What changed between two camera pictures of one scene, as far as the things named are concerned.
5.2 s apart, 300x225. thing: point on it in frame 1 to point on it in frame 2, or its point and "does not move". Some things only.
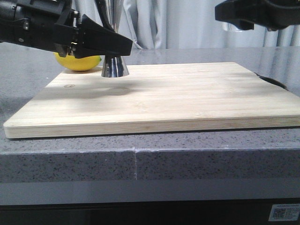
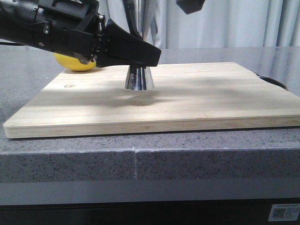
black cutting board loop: [281, 85] does not move
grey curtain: [181, 24] does not move
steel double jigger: [115, 66] to [142, 80]
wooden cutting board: [201, 97] does not move
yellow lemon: [70, 63] does not move
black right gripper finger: [273, 14] to [189, 6]
